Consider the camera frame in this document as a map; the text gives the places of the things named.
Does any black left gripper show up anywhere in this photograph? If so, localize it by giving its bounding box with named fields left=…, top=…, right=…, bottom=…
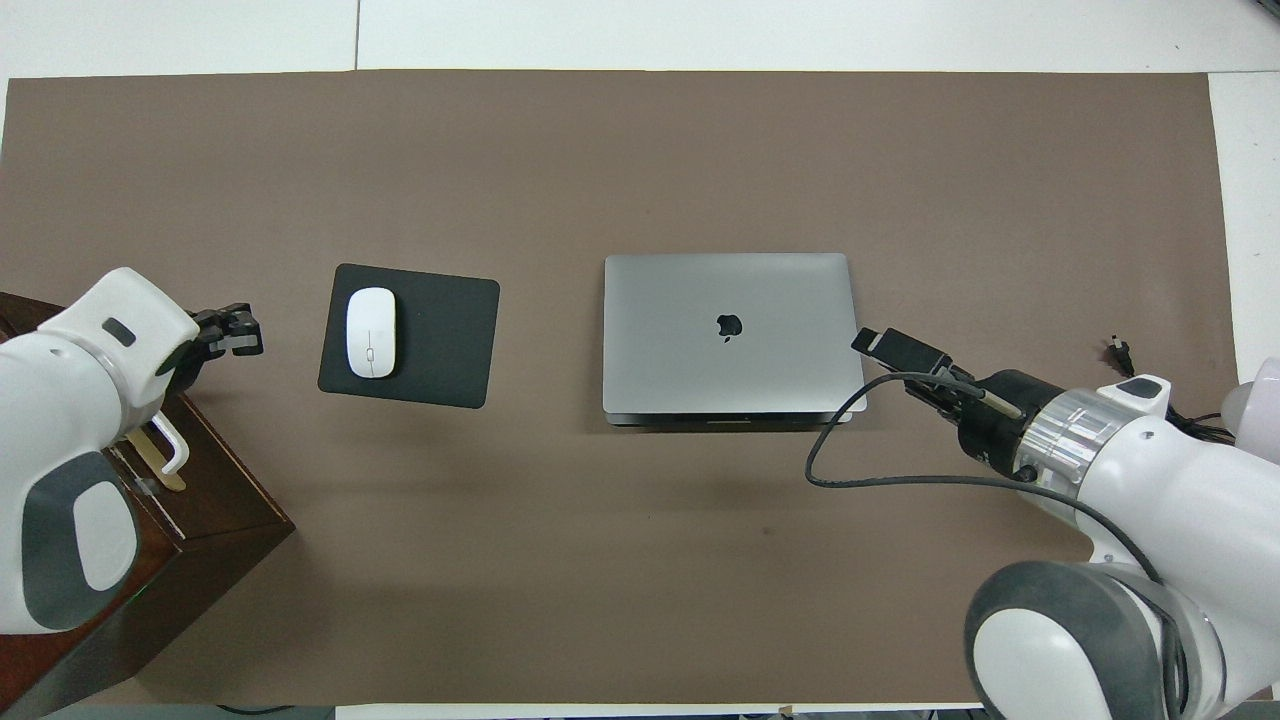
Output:
left=157, top=302, right=267, bottom=398

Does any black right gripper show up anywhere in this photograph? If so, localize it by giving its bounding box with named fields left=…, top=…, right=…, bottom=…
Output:
left=851, top=326, right=1053, bottom=477

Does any black mouse pad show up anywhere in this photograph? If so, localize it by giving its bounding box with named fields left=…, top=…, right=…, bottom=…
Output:
left=317, top=263, right=501, bottom=409

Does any brown table mat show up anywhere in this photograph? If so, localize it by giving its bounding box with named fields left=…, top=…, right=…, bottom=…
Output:
left=0, top=70, right=1273, bottom=706

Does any dark brown wooden box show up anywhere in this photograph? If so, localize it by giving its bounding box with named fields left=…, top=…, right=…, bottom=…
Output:
left=0, top=292, right=296, bottom=719

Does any silver laptop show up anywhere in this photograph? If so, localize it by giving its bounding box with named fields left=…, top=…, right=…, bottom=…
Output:
left=602, top=252, right=868, bottom=429

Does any white computer mouse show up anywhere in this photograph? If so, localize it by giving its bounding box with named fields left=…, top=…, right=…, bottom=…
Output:
left=346, top=287, right=398, bottom=380

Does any white desk lamp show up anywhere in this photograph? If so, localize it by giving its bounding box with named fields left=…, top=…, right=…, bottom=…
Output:
left=1220, top=357, right=1280, bottom=463

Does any black lamp power cable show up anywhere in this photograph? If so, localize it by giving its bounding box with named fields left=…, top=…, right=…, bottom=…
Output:
left=1105, top=337, right=1239, bottom=443

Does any brass handle plate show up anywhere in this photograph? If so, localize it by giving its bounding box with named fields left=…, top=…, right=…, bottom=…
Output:
left=125, top=425, right=188, bottom=493

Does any white box handle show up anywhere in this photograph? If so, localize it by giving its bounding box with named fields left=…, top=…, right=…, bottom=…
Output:
left=148, top=412, right=191, bottom=476

